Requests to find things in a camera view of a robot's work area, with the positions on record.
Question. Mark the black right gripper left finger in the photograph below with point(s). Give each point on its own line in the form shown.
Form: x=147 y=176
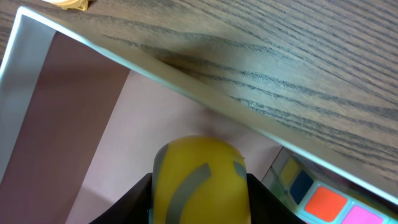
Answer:
x=132 y=208

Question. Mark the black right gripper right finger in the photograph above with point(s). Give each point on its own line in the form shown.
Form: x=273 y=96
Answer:
x=265 y=207

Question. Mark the colourful puzzle cube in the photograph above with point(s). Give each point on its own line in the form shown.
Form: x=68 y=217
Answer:
x=318 y=195

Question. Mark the yellow ball with grey stripes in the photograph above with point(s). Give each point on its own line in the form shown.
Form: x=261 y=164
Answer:
x=199 y=179

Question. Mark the white cardboard box pink inside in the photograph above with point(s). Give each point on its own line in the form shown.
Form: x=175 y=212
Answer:
x=88 y=98

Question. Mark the small orange round wheel toy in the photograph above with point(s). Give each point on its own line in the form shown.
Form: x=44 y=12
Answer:
x=70 y=4

